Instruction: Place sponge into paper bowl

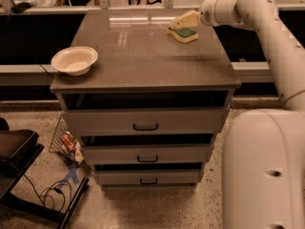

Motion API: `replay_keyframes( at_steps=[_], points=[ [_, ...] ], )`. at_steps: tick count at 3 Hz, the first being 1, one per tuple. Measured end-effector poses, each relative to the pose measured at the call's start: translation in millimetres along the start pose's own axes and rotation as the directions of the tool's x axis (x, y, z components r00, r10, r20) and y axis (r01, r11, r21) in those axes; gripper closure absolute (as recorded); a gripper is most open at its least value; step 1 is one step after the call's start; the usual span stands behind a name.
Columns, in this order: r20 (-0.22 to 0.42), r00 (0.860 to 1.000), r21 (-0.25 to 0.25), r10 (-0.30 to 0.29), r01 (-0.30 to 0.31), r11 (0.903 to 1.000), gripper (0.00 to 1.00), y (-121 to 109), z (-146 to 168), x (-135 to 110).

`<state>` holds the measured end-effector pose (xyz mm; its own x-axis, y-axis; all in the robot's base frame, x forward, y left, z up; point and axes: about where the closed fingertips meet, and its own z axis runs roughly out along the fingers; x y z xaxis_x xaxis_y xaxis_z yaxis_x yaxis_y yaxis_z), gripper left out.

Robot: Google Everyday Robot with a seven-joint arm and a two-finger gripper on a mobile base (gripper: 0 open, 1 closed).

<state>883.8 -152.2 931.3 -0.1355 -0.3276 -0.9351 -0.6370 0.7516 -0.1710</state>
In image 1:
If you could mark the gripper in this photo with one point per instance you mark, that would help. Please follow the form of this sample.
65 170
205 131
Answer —
207 14

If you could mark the green and yellow sponge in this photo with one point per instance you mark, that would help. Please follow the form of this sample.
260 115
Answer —
185 35

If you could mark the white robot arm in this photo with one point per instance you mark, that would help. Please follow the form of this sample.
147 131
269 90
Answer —
263 159

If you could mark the white paper bowl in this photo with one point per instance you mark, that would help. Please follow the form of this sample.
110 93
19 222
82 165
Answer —
74 61

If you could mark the top grey drawer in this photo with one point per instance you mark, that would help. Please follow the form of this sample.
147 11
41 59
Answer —
146 121

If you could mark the grey drawer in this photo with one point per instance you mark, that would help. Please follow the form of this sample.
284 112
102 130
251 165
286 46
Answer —
147 154
151 177
146 121

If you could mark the grey drawer cabinet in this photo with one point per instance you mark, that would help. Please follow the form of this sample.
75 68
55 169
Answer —
140 66

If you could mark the middle grey drawer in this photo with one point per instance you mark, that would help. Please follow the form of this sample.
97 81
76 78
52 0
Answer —
147 154

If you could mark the red snack packet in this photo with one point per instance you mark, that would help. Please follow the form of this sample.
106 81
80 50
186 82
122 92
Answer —
67 140

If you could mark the bottom grey drawer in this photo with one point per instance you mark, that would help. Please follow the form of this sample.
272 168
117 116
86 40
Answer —
151 177

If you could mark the blue tape cross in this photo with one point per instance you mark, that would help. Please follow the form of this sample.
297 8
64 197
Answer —
72 175

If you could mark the black cart stand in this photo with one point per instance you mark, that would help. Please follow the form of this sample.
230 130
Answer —
18 150

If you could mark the wire mesh basket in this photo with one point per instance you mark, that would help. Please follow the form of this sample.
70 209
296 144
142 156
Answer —
75 157

